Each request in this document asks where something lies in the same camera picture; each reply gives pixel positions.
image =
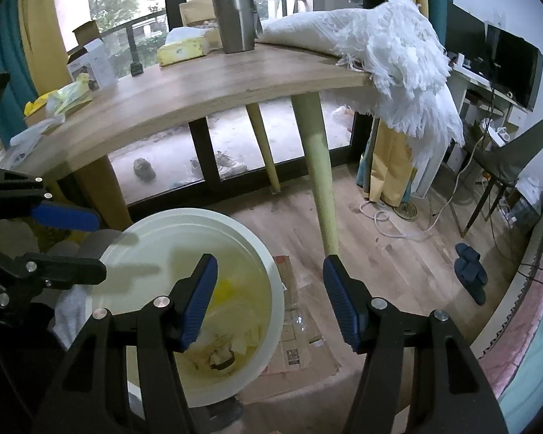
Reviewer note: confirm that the small yellow printed bag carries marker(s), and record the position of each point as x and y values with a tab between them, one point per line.
36	105

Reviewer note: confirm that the white plastic bag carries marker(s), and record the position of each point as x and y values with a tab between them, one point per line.
344	117

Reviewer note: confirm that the stainless steel tumbler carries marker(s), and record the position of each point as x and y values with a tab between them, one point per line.
233	18

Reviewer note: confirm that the teal curtain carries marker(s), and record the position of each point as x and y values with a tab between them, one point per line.
439	0
13	54

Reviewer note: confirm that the yellow tissue pack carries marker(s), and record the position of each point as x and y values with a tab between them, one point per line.
183	49

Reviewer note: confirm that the white sneaker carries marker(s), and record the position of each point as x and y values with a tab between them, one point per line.
230	165

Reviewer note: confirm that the bed with pink sheet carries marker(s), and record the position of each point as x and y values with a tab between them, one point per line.
525	325

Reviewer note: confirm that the black monitor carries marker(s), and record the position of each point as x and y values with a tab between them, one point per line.
464	36
516	68

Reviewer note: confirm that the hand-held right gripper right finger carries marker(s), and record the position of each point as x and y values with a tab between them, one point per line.
339	303

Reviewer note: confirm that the yellow curtain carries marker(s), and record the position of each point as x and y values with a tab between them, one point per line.
40	18
393	167

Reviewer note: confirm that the pale green plastic packet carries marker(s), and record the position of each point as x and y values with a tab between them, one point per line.
65	92

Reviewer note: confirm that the balcony railing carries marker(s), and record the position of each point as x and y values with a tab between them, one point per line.
131	22

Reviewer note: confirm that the pale yellow plastic bin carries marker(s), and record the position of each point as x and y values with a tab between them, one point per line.
131	253

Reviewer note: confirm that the dark blue slipper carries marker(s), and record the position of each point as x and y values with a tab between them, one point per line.
476	285
467	260

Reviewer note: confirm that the pale wooden table leg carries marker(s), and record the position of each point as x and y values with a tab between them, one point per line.
319	167
108	194
264	149

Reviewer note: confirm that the grey chair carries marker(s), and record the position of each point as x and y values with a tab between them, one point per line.
520	153

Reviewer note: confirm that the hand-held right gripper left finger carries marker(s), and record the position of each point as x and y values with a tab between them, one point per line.
201	300

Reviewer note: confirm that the brown paper bag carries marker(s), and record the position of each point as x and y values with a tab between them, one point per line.
197	11

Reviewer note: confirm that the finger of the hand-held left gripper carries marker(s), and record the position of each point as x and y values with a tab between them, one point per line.
68	217
68	271

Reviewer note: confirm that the open white cardboard box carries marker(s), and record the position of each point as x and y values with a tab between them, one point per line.
100	65

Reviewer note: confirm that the white fringed blanket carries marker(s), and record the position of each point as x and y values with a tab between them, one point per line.
389	54

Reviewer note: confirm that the flattened cardboard box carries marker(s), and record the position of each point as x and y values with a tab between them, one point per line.
298	352

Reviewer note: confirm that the white desk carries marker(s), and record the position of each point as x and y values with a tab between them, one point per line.
475	86

